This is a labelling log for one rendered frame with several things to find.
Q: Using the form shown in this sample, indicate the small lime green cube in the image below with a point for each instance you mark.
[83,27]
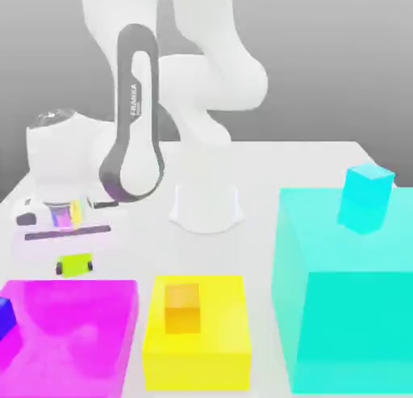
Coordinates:
[75,265]

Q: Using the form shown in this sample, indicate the small cyan cube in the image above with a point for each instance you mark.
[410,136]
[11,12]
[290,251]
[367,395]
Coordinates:
[366,197]

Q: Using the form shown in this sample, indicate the large turquoise box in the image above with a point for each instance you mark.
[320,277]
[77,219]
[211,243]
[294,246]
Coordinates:
[348,323]

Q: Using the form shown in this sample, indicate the large yellow box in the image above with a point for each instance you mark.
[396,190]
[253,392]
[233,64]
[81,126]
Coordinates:
[196,362]

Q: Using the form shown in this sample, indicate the small blue cube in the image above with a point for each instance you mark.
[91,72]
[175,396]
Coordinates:
[5,317]

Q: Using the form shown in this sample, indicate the large magenta box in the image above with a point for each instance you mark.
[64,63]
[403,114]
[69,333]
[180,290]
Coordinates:
[74,336]

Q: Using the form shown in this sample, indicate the small orange cube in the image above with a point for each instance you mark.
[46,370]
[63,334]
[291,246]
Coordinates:
[182,309]

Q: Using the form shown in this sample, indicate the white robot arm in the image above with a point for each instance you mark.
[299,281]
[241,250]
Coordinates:
[206,91]

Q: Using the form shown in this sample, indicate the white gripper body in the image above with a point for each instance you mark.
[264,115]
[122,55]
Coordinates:
[67,232]

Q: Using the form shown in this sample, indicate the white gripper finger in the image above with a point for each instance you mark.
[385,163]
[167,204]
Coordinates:
[59,268]
[89,265]

